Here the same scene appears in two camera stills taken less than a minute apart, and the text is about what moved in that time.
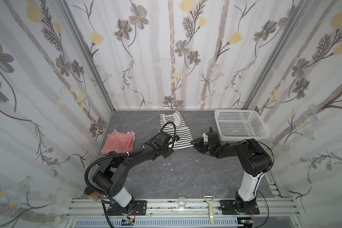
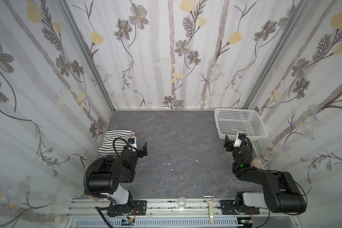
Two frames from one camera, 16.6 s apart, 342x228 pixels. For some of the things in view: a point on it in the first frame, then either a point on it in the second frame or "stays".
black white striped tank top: x=175 y=125 -> x=106 y=147
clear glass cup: x=182 y=202 stays
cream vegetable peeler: x=210 y=199 stays
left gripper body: x=167 y=145 -> x=142 y=151
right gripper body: x=201 y=144 -> x=231 y=145
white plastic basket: x=236 y=125 stays
